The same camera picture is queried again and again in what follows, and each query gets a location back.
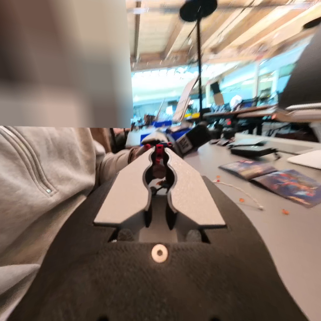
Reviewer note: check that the dark laptop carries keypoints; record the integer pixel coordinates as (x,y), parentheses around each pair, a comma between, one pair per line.
(301,82)

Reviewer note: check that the black lego motorcycle with rider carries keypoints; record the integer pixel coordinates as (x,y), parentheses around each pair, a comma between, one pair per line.
(161,186)

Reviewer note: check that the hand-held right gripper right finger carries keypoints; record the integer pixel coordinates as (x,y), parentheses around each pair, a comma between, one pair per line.
(195,198)

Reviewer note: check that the person's grey hoodie torso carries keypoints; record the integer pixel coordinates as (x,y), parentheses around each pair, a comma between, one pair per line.
(50,175)

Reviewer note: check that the silver laptop stand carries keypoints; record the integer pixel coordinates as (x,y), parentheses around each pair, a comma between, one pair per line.
(308,159)

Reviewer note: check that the tall cardboard display board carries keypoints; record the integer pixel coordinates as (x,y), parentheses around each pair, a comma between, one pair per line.
(185,100)

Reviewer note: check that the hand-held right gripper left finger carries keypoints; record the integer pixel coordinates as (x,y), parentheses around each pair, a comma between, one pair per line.
(122,198)

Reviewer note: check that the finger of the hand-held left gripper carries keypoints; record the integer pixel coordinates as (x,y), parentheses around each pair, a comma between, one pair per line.
(156,138)

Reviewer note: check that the black and tan hanging board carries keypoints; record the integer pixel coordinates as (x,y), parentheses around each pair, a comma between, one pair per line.
(217,90)

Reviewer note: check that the brown background desk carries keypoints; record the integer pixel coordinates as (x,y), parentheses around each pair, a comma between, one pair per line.
(238,111)

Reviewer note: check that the grey flat pouch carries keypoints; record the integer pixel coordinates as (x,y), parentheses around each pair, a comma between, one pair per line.
(248,143)

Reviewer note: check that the person's left hand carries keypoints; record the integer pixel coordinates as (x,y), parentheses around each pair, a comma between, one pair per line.
(135,154)

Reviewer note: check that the lego instruction booklet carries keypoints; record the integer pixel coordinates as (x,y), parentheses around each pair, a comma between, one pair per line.
(275,180)

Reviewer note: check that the red blue lego minifigure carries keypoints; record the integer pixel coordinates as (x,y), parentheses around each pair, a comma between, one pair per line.
(158,153)

